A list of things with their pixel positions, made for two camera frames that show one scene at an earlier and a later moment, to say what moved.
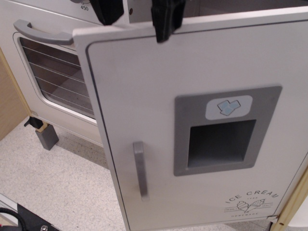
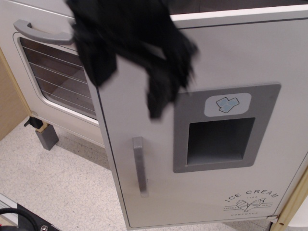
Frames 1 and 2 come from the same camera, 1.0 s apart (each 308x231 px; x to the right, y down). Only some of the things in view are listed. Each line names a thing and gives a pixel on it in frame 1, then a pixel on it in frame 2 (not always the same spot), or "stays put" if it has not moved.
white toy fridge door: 210,128 stays put
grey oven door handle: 62,38 stays put
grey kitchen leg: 48,137 stays put
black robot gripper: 167,15 to 145,30
